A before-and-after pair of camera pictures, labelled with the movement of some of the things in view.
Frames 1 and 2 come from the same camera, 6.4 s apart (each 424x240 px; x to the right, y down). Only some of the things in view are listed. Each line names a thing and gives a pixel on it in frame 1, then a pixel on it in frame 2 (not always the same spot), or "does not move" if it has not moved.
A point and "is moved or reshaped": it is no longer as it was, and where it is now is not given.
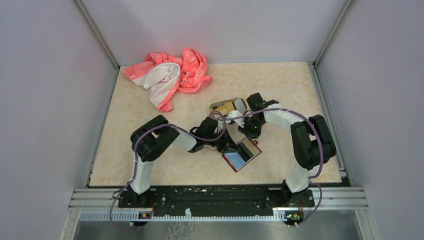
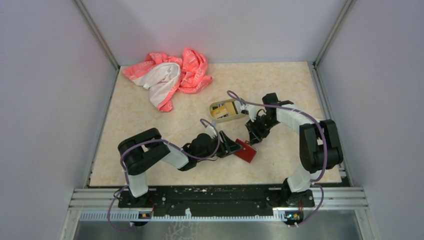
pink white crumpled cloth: (164, 76) does not move
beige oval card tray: (224, 107) does not move
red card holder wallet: (233, 159) is moved or reshaped
